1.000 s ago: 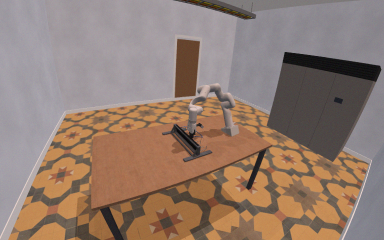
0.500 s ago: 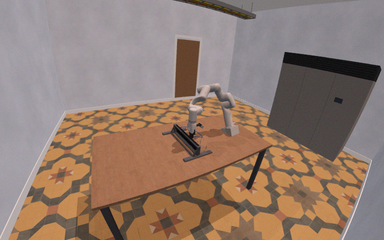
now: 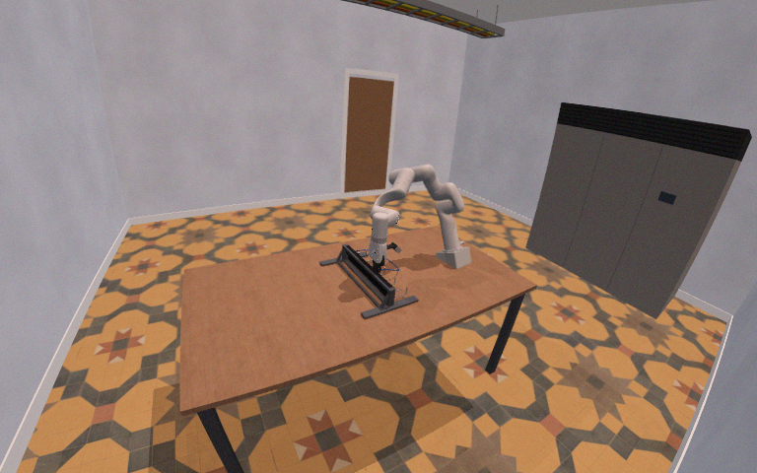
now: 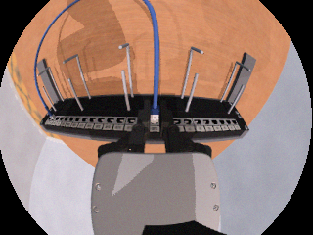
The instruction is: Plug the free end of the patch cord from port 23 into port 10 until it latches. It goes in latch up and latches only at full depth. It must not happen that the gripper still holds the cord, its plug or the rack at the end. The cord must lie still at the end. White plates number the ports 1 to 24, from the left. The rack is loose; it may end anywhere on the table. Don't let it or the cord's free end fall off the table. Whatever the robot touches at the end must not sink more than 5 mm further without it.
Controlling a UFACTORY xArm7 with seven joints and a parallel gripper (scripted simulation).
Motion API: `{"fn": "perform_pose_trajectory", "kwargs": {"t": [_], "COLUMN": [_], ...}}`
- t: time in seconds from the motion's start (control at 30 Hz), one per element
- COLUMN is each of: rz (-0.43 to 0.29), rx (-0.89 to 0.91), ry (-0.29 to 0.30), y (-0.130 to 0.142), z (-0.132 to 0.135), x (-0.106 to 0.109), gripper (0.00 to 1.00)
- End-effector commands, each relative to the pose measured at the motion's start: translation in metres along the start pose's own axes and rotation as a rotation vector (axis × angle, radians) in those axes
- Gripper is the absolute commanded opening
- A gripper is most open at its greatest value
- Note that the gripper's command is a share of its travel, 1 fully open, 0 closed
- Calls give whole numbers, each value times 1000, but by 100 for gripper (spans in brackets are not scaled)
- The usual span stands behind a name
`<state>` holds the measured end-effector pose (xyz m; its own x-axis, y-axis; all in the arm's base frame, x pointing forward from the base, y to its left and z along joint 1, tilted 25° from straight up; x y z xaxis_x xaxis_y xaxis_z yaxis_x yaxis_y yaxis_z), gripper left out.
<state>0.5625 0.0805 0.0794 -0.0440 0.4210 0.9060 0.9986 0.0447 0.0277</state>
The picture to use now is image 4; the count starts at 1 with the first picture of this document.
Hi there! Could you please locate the blue patch cord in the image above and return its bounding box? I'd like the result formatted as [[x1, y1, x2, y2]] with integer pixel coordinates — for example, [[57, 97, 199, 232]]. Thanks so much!
[[34, 0, 159, 111]]

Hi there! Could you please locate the white cable plug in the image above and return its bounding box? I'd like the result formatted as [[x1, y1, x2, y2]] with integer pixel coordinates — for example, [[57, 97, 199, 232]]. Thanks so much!
[[150, 105, 160, 124]]

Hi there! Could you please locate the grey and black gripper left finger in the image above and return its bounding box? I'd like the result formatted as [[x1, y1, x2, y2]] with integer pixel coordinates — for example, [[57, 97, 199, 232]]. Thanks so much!
[[98, 99, 151, 159]]

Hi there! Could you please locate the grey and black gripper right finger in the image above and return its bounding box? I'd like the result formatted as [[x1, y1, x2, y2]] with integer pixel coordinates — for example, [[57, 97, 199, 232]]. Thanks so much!
[[159, 100, 212, 157]]

